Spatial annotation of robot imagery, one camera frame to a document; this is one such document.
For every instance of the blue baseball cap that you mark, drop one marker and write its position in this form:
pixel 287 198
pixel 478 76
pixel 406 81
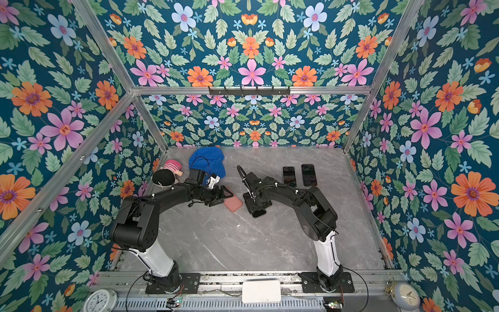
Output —
pixel 209 160

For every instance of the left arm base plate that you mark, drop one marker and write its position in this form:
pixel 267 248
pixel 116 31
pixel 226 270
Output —
pixel 175 283

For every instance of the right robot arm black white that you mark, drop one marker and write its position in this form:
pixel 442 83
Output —
pixel 317 218

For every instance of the black hook bar on frame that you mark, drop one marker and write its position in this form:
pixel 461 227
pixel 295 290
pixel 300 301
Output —
pixel 248 91

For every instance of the cream alarm clock right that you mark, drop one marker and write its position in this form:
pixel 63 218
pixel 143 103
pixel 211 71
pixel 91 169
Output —
pixel 403 295

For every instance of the white round clock left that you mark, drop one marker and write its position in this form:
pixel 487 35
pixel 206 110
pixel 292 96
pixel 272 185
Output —
pixel 103 300

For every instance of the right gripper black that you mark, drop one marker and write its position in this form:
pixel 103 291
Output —
pixel 251 207

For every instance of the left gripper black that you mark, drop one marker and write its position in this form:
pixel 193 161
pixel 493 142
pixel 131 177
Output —
pixel 216 197

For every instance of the plush doll pink hat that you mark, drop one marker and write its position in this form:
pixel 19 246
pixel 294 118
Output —
pixel 168 174

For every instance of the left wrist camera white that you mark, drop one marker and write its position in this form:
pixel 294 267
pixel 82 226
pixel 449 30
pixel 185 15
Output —
pixel 213 180

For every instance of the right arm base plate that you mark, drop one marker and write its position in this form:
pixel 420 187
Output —
pixel 314 282

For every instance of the pink phone case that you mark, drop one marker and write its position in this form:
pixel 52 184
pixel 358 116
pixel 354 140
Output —
pixel 233 203

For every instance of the white box on rail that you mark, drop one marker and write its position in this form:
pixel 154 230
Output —
pixel 265 291

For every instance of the black phone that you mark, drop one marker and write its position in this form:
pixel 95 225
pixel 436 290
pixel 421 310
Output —
pixel 258 213
pixel 289 176
pixel 309 176

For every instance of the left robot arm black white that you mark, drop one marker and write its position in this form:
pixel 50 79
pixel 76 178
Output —
pixel 136 228

